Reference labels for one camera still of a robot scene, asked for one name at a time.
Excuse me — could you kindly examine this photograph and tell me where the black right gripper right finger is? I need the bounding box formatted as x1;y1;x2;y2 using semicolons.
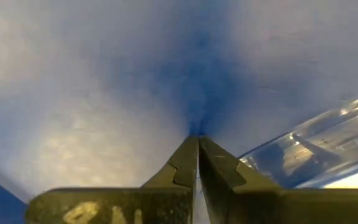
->
198;136;358;224

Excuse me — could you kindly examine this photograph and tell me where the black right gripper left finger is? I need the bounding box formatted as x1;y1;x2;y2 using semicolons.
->
25;135;200;224

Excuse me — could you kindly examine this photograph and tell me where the blue plastic tray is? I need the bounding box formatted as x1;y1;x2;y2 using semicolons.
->
0;0;358;224

